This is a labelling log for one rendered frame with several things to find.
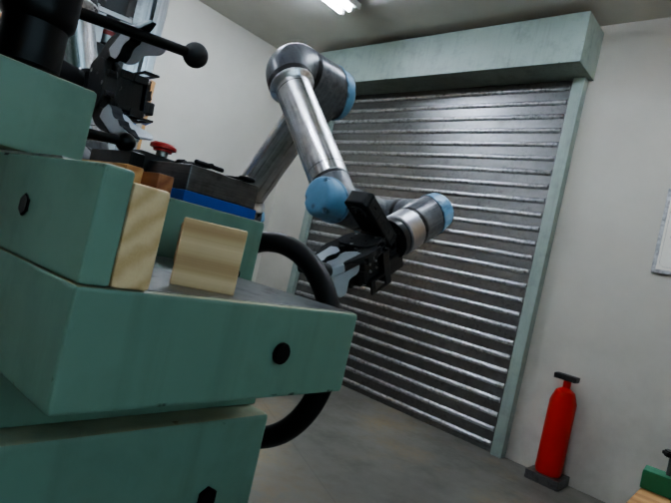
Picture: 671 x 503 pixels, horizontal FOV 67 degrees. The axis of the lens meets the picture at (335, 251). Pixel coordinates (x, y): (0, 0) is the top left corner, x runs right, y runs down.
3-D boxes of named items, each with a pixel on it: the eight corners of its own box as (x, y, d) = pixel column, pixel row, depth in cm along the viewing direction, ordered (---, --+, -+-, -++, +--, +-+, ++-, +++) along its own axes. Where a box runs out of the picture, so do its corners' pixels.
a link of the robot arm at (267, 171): (188, 214, 137) (304, 37, 116) (234, 226, 148) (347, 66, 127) (202, 245, 130) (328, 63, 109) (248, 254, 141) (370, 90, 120)
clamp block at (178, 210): (251, 297, 60) (268, 223, 60) (147, 285, 50) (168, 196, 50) (181, 273, 70) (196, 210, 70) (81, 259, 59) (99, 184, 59)
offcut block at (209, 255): (227, 287, 35) (241, 231, 35) (233, 296, 31) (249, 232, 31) (170, 276, 34) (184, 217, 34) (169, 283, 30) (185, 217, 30)
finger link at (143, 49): (181, 21, 70) (147, 66, 75) (141, 1, 65) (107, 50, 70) (186, 38, 69) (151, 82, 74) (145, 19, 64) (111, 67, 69)
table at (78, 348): (409, 387, 45) (424, 320, 45) (47, 421, 22) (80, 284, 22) (99, 265, 84) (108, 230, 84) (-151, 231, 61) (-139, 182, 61)
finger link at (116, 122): (170, 147, 69) (147, 109, 74) (129, 136, 65) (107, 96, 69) (160, 165, 71) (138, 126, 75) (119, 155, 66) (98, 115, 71)
